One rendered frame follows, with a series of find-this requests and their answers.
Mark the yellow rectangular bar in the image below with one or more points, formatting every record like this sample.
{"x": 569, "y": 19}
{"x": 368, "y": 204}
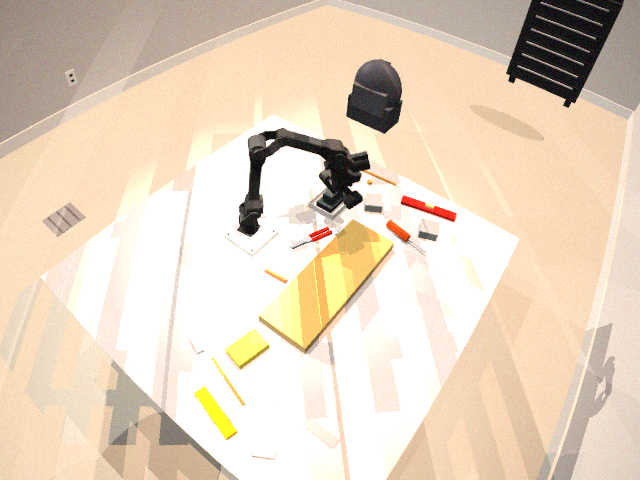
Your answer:
{"x": 215, "y": 412}

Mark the orange-handled awl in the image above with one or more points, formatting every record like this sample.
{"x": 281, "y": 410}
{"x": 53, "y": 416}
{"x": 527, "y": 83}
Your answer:
{"x": 400, "y": 232}

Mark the orange wooden handle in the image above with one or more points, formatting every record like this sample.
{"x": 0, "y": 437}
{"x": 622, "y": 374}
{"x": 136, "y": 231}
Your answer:
{"x": 282, "y": 279}

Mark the red spirit level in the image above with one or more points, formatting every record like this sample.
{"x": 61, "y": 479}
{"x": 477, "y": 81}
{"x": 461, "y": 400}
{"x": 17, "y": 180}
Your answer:
{"x": 429, "y": 209}

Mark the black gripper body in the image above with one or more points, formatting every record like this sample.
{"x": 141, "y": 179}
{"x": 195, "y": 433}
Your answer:
{"x": 352, "y": 198}

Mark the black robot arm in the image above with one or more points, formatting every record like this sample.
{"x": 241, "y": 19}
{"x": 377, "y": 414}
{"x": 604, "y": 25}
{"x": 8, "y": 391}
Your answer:
{"x": 338, "y": 159}

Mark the yellow rectangular block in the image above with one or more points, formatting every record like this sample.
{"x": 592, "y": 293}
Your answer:
{"x": 247, "y": 348}

